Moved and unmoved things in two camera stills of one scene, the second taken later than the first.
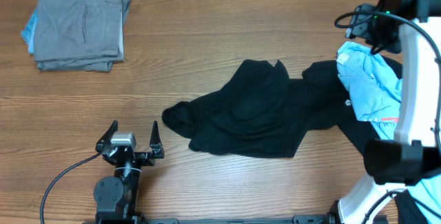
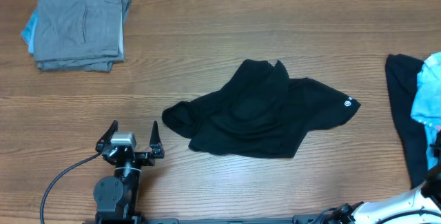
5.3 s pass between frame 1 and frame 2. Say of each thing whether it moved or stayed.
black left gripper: stayed
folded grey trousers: stayed
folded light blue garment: stayed
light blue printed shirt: moved
